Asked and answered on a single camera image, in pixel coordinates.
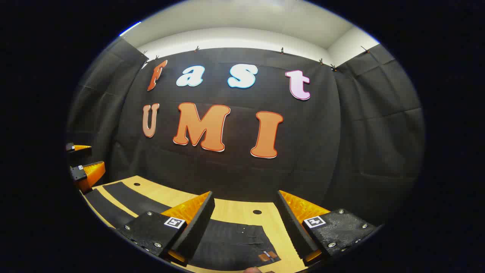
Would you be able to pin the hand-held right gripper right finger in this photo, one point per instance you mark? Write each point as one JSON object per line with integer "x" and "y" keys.
{"x": 293, "y": 231}

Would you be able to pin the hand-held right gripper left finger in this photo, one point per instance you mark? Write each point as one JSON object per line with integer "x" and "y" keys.
{"x": 197, "y": 227}

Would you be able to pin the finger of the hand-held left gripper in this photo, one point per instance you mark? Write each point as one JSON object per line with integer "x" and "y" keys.
{"x": 80, "y": 147}
{"x": 93, "y": 174}

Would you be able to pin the dark denim jeans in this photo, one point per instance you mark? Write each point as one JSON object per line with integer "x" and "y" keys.
{"x": 227, "y": 242}

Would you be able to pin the black backdrop cloth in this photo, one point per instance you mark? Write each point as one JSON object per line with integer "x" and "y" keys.
{"x": 227, "y": 178}

